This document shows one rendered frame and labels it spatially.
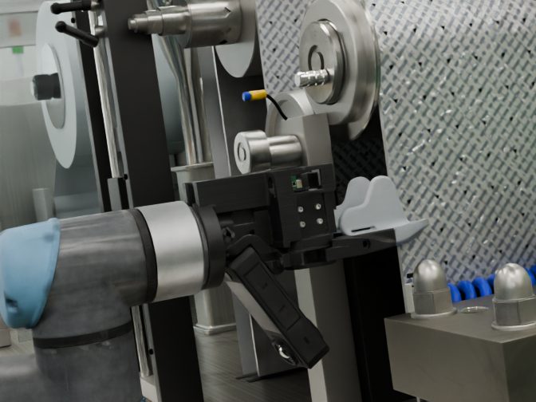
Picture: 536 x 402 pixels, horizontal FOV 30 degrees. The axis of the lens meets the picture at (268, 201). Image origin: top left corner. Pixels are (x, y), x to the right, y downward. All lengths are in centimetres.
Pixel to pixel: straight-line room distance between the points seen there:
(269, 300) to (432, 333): 13
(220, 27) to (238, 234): 38
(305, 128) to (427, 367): 26
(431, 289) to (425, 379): 7
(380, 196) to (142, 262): 22
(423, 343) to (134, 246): 23
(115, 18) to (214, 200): 40
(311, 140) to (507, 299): 28
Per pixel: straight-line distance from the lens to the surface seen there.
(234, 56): 116
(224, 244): 79
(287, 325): 80
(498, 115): 93
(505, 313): 73
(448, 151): 90
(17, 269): 73
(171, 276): 76
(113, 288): 75
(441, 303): 80
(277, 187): 79
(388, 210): 85
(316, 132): 92
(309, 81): 89
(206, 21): 112
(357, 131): 90
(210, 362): 139
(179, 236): 76
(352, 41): 87
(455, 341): 74
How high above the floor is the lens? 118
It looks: 3 degrees down
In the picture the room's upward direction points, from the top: 8 degrees counter-clockwise
